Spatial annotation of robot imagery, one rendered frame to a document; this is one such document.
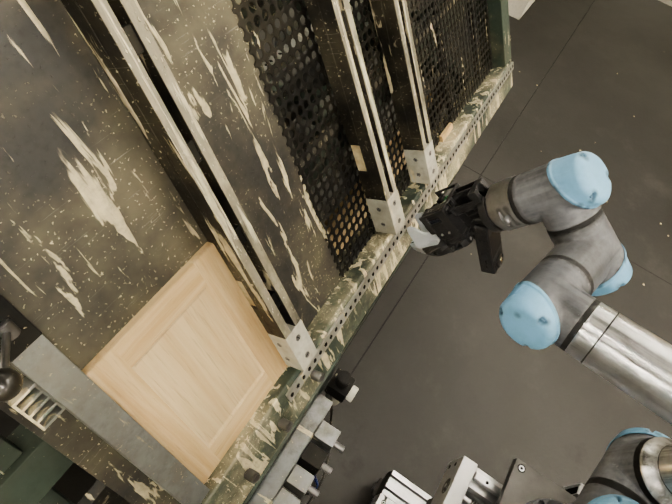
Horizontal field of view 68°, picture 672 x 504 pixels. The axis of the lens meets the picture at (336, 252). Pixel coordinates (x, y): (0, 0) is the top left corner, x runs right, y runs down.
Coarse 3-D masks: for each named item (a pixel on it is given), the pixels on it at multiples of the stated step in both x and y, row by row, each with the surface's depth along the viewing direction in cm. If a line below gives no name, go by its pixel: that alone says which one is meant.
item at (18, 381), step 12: (0, 324) 63; (12, 324) 64; (0, 336) 64; (12, 336) 64; (0, 360) 59; (0, 372) 56; (12, 372) 56; (0, 384) 55; (12, 384) 56; (0, 396) 55; (12, 396) 56
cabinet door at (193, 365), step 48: (192, 288) 92; (240, 288) 102; (144, 336) 85; (192, 336) 94; (240, 336) 105; (96, 384) 79; (144, 384) 87; (192, 384) 97; (240, 384) 108; (192, 432) 98; (240, 432) 110
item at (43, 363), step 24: (24, 360) 68; (48, 360) 70; (48, 384) 71; (72, 384) 74; (72, 408) 75; (96, 408) 78; (120, 408) 81; (96, 432) 79; (120, 432) 82; (144, 432) 86; (144, 456) 87; (168, 456) 92; (168, 480) 93; (192, 480) 98
